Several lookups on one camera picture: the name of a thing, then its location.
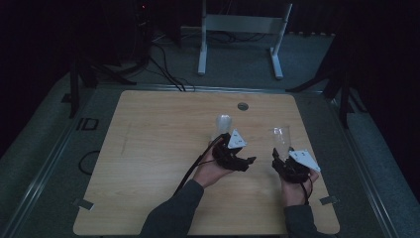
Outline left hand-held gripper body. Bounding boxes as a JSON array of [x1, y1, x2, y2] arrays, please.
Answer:
[[211, 128, 258, 173]]

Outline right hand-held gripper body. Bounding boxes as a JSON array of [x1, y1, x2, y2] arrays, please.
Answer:
[[271, 149, 322, 184]]

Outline white ribbed plastic cup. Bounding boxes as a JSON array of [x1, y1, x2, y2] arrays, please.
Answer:
[[211, 113, 233, 142]]

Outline clear plastic cup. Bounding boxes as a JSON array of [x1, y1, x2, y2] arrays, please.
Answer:
[[271, 126, 292, 161]]

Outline person's left hand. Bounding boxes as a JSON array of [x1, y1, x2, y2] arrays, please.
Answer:
[[192, 154, 233, 189]]

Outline person's right hand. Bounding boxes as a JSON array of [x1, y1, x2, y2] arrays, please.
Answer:
[[280, 168, 321, 208]]

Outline grey tape strip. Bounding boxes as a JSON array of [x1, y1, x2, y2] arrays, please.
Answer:
[[72, 197, 96, 212], [319, 194, 341, 206]]

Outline black tripod stand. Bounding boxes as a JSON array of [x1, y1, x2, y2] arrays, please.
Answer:
[[66, 49, 139, 120], [284, 33, 368, 131]]

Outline white metal stand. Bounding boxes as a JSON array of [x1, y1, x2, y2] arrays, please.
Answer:
[[196, 0, 294, 80]]

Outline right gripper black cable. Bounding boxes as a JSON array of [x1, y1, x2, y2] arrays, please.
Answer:
[[297, 176, 315, 205]]

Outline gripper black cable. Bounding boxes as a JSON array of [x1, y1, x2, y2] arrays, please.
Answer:
[[297, 176, 315, 205], [172, 133, 226, 198]]

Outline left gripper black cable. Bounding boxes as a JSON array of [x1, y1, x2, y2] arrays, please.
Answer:
[[172, 133, 226, 198]]

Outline black floor cables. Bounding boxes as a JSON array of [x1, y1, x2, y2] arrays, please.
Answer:
[[144, 42, 196, 92]]

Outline black rectangular floor bracket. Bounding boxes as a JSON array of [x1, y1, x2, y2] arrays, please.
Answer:
[[75, 116, 100, 132]]

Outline black cable loop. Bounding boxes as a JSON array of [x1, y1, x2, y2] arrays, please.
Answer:
[[77, 150, 101, 177]]

